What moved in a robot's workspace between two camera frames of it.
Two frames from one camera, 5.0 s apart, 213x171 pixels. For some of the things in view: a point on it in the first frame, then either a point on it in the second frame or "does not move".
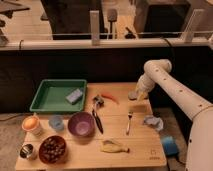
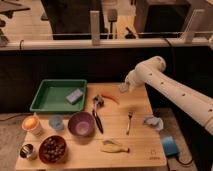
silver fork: x=130 y=116 does not move
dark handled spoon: x=99 y=102 does not move
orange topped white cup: x=31 y=124 does not move
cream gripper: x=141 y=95 -> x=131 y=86
